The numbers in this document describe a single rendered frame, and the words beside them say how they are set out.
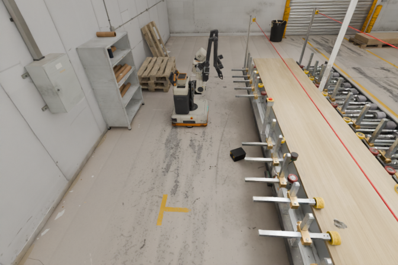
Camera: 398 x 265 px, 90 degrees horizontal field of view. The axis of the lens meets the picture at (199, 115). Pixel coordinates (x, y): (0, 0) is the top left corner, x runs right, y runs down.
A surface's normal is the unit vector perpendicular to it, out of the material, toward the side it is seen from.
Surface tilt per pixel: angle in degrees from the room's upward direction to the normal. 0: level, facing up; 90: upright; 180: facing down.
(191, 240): 0
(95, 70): 90
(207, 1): 90
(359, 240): 0
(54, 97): 90
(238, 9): 90
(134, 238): 0
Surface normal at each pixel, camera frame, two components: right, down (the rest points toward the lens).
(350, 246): -0.03, -0.80
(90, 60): -0.07, 0.60
